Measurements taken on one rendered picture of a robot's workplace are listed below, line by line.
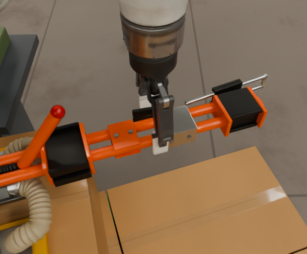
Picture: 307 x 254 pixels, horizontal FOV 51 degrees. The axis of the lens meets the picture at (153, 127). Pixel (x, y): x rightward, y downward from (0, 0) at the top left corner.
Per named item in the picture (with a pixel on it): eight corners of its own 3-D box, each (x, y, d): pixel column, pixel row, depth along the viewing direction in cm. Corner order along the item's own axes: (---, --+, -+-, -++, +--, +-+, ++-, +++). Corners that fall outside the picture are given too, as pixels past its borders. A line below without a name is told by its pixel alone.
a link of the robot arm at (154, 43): (129, 34, 41) (131, 69, 45) (197, 20, 42) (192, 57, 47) (112, -4, 46) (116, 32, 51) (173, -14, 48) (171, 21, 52)
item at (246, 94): (224, 137, 66) (229, 122, 62) (210, 111, 70) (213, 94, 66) (261, 127, 67) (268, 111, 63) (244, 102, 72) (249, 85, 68)
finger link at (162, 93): (161, 67, 52) (171, 76, 48) (164, 97, 55) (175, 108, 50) (146, 70, 52) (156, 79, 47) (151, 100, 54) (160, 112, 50)
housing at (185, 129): (163, 151, 64) (164, 137, 61) (153, 125, 68) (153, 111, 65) (196, 142, 66) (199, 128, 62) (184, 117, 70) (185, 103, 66)
